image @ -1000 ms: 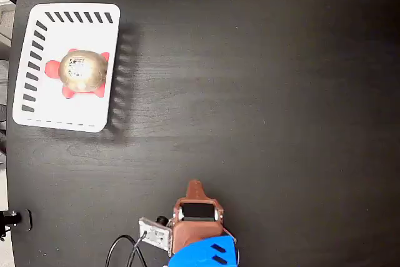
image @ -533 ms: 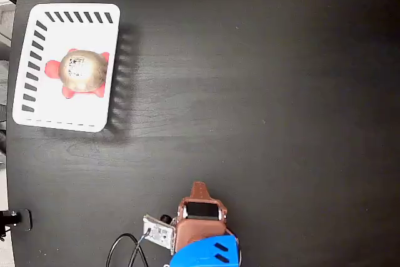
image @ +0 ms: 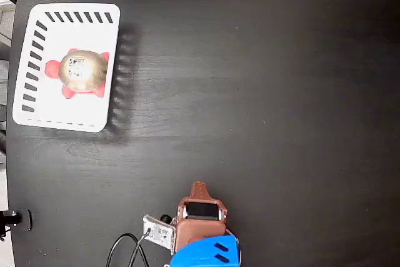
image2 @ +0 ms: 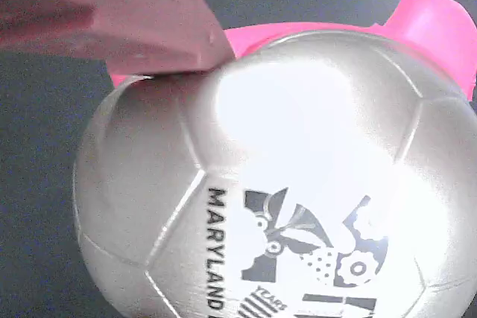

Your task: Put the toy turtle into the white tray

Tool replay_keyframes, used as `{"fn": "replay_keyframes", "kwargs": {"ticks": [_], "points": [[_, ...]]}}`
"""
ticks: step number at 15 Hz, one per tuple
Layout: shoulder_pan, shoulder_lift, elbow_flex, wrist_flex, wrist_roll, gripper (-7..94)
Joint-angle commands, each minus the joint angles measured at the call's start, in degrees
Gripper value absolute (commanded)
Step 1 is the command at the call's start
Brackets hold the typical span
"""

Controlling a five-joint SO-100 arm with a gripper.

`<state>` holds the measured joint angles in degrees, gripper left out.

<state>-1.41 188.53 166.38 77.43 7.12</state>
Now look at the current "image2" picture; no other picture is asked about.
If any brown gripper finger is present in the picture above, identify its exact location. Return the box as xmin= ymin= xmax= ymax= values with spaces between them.
xmin=0 ymin=0 xmax=236 ymax=77

